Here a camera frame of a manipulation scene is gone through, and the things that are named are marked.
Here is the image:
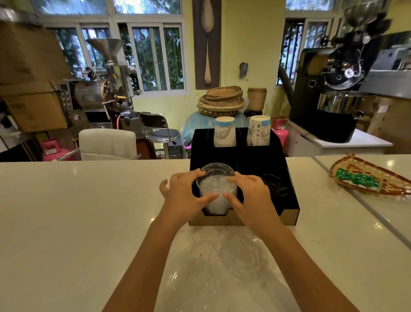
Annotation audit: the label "person's left hand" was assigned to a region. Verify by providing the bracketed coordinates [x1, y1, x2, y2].
[159, 169, 220, 229]

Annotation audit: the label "person's right hand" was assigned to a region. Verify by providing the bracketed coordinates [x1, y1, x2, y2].
[222, 171, 284, 233]

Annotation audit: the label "stack of clear plastic lids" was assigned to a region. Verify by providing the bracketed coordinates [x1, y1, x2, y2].
[196, 163, 238, 215]

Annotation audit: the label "person's right forearm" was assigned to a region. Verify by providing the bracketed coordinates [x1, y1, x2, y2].
[254, 222, 360, 312]

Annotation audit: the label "person's left forearm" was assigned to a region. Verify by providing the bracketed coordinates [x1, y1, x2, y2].
[102, 216, 193, 312]

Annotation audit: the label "black cardboard cup organizer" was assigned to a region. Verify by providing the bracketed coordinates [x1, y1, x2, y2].
[189, 127, 300, 227]

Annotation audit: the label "black bar stool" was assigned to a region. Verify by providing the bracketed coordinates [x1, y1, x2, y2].
[139, 111, 182, 160]

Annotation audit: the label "stack of printed paper cups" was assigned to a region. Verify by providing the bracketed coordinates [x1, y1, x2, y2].
[213, 116, 237, 148]
[246, 115, 271, 147]

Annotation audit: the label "white padded chair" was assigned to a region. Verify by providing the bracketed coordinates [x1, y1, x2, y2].
[78, 128, 138, 161]

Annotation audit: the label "clear plastic bag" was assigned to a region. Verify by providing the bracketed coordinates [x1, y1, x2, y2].
[159, 230, 291, 312]

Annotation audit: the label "blue cloth cover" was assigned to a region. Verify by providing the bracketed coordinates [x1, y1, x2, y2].
[182, 111, 250, 146]

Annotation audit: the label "pink gas cylinder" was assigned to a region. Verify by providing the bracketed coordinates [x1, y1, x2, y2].
[272, 116, 290, 149]
[41, 138, 76, 161]

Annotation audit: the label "stack of woven flat baskets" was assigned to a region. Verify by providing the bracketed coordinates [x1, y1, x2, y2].
[197, 85, 246, 118]

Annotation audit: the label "tall woven basket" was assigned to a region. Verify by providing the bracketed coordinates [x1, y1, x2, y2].
[246, 87, 268, 112]

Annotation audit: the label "silver coffee roaster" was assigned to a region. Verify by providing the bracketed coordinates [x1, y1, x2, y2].
[58, 38, 143, 130]

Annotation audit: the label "white cabinet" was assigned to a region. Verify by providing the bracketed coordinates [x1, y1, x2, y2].
[285, 120, 394, 157]

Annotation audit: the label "green packet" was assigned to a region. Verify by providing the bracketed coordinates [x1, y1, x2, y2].
[335, 168, 381, 189]

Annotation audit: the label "wide white-framed window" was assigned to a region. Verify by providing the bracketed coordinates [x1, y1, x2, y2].
[30, 0, 189, 97]

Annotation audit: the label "black coffee roaster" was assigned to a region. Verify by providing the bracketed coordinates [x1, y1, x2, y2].
[278, 0, 393, 144]

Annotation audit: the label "small cardboard box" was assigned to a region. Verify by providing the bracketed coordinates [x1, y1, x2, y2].
[0, 81, 70, 133]

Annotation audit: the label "woven bamboo tray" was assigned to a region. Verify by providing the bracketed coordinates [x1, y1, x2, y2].
[329, 154, 411, 196]

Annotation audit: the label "narrow white-framed window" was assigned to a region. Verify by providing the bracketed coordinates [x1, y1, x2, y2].
[276, 0, 345, 87]

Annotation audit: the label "brown cardboard boxes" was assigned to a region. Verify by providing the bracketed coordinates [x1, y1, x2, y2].
[356, 96, 411, 155]

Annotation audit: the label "large cardboard box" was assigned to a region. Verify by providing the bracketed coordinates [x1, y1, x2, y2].
[0, 14, 72, 86]

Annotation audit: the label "stainless steel machine housing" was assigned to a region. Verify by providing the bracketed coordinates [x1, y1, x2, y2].
[357, 44, 411, 100]

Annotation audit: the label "dark wall picture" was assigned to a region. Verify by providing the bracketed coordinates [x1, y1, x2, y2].
[192, 0, 222, 90]

